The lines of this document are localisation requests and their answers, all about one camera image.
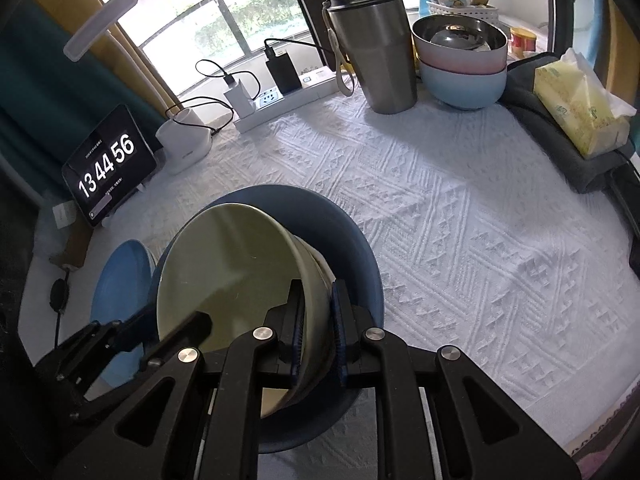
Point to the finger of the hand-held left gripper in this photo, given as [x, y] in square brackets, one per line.
[110, 331]
[190, 327]

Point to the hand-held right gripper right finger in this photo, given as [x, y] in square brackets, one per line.
[340, 330]

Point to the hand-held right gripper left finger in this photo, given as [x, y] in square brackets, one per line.
[297, 330]

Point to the light blue oval plate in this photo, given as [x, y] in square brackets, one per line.
[122, 275]

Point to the pale green bowl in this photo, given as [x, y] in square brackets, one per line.
[225, 270]

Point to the large blue bowl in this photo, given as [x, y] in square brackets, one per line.
[345, 240]

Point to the black round puck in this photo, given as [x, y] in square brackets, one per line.
[57, 295]

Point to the white paper card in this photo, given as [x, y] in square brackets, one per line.
[63, 215]

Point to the black tablet with clock display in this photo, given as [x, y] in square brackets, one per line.
[107, 165]

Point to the white desk lamp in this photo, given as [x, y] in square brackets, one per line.
[182, 147]

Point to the white charger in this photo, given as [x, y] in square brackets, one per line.
[240, 97]

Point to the teal curtain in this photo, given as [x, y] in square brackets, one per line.
[40, 85]

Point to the black charger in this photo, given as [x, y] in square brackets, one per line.
[282, 72]

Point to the small light blue bowl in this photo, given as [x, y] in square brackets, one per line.
[460, 90]

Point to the small pink bowl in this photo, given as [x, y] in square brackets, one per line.
[460, 62]

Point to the stainless steel bowl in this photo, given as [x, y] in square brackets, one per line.
[432, 30]

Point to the black flat device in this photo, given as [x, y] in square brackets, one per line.
[627, 195]

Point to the yellow tissue pack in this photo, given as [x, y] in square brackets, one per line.
[575, 105]

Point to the small red can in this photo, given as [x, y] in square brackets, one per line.
[522, 40]

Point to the white plastic basket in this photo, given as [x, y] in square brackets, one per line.
[465, 10]

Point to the dark sliding door frame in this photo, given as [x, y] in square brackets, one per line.
[310, 0]
[560, 5]

